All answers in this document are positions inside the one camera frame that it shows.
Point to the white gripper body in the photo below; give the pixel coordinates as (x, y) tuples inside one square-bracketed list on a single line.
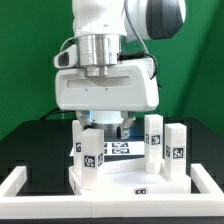
[(127, 87)]

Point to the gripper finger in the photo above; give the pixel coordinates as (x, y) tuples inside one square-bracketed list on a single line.
[(83, 118), (123, 130)]

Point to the white desk tabletop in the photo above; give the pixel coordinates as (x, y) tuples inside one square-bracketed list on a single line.
[(126, 177)]

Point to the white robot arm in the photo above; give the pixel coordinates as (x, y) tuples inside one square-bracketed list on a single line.
[(102, 27)]

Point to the fiducial marker sheet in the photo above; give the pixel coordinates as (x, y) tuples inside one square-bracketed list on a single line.
[(128, 148)]

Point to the white U-shaped fence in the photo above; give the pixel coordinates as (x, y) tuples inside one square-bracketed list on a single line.
[(208, 202)]

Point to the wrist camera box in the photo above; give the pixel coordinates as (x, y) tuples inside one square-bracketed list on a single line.
[(67, 58)]

